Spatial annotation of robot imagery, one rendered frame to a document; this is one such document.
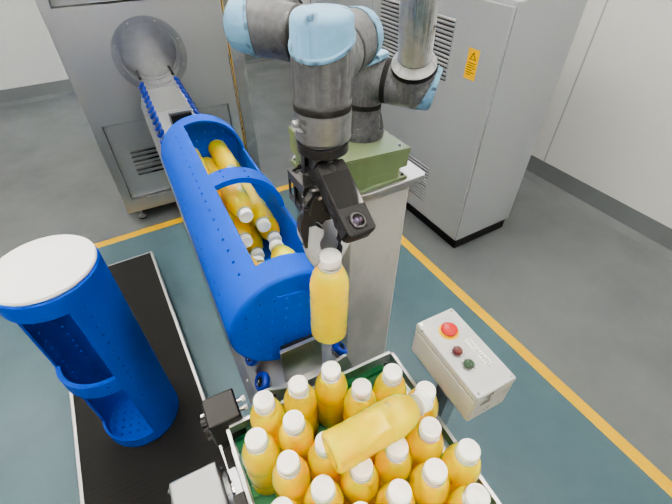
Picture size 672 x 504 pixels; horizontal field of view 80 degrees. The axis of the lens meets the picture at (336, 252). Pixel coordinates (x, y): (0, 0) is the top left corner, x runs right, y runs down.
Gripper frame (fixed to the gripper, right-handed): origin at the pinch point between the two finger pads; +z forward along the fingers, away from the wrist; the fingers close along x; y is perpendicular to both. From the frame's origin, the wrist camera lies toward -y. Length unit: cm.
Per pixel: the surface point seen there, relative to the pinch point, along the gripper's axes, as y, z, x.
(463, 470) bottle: -30.2, 30.1, -10.7
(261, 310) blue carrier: 12.0, 20.4, 9.7
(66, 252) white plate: 69, 33, 49
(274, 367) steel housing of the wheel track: 13.1, 43.8, 8.6
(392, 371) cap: -9.9, 26.5, -9.2
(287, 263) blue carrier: 15.3, 12.9, 1.9
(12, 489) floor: 70, 138, 109
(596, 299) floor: 24, 132, -192
